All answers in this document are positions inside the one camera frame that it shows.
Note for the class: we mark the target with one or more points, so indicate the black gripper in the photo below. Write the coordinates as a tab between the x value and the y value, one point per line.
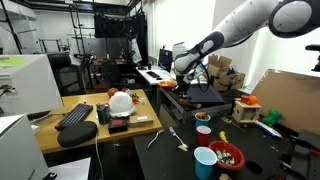
182	82

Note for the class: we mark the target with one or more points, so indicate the yellow orange toy figure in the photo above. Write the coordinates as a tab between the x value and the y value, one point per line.
202	115

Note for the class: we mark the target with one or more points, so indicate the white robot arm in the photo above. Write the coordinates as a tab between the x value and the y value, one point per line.
233	28

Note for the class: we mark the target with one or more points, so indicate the teal plastic cup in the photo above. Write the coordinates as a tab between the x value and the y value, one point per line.
202	124
204	168

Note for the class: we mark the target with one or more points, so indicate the red plastic cup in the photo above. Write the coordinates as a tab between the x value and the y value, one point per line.
204	138

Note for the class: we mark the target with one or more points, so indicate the orange bowl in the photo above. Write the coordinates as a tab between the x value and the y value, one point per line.
165	84

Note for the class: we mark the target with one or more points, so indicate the dark blue bin lid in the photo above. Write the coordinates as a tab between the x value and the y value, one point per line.
206	95

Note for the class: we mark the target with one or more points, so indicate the white desk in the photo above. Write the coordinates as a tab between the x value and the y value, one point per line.
160	76

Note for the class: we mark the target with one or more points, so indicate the small black keyboard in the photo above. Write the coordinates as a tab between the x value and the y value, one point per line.
153	74

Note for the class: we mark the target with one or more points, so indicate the open brown cardboard box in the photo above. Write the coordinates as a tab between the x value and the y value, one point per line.
218	65

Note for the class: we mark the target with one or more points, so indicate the snack wrapper pile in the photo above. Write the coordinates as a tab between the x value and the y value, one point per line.
135	97

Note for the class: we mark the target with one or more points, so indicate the small tan cardboard box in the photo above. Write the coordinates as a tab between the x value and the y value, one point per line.
140	121

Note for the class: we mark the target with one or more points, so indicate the tan cork wedge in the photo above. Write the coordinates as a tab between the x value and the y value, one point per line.
182	147

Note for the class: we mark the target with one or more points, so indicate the yellow toy banana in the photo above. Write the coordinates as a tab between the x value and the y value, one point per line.
223	136

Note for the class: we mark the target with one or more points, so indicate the orange cube block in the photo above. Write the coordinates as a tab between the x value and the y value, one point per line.
244	99

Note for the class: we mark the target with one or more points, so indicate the wooden shape sorter box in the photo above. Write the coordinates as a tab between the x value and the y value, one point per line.
245	113

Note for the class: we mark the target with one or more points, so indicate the white hard hat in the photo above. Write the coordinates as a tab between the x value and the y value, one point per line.
121	105

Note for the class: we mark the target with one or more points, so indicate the orange pumpkin toy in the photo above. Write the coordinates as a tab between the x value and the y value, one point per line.
253	100

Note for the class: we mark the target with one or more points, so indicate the reddish brown ball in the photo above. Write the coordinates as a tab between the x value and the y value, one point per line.
112	92

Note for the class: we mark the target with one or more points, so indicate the black office chair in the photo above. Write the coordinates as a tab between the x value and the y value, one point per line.
113	73
66	76

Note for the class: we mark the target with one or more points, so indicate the wrapped candy pile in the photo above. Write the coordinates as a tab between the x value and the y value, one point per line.
225	157

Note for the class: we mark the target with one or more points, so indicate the black box red label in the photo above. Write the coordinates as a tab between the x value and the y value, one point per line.
117	126

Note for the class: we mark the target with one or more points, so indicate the black metal can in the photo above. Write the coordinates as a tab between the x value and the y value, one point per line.
103	115

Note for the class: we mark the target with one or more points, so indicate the red plastic bowl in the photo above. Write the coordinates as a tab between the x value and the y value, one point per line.
240	160

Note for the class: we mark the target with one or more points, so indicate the green plastic toy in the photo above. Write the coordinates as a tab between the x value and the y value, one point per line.
272	116

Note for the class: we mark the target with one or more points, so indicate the blue white marker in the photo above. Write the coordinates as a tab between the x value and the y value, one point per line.
268	129

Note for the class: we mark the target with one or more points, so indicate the tan cork piece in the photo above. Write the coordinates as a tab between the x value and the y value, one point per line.
225	176

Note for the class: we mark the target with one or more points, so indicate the black cloth backdrop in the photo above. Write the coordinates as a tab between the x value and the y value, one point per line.
116	25

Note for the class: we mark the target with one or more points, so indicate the light wooden desk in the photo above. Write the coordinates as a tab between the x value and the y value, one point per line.
83	99

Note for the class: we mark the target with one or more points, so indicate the large cardboard panel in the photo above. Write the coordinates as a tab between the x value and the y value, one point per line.
293	100

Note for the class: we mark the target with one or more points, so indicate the black computer keyboard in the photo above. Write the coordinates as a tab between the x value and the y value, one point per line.
75	116

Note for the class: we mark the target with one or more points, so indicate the black round pouch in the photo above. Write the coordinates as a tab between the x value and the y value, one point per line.
77	133

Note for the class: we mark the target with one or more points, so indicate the white computer monitor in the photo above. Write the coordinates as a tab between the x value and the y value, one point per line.
33	86

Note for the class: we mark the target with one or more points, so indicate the white box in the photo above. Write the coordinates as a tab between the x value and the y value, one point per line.
20	153

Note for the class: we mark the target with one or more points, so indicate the green sticky note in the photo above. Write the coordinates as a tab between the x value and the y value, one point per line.
11	61

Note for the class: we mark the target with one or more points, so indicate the black camera rig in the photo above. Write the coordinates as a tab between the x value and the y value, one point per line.
85	59

